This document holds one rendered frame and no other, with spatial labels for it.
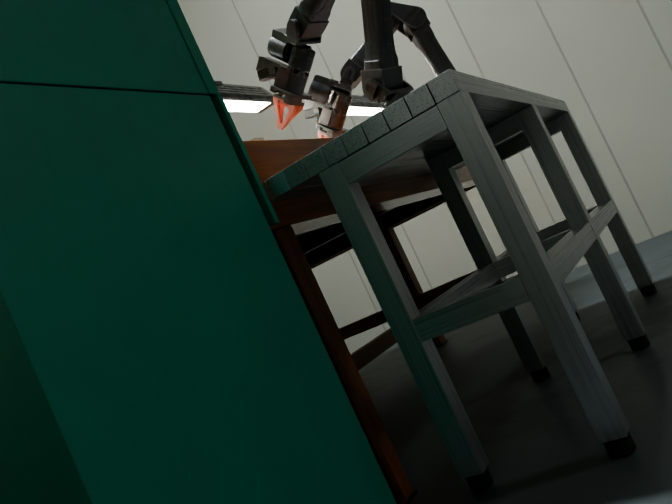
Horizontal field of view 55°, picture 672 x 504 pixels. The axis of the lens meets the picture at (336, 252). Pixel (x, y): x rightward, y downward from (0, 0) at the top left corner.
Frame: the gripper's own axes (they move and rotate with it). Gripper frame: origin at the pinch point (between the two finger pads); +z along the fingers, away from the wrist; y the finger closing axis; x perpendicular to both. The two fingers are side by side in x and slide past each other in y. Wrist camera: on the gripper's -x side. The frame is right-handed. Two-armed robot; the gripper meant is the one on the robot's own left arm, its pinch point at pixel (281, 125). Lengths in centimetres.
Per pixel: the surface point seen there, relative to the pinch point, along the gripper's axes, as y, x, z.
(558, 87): -218, 19, -28
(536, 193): -218, 31, 26
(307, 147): 12.7, 15.9, -1.1
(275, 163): 28.0, 18.3, 1.0
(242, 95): -18.1, -26.5, 0.9
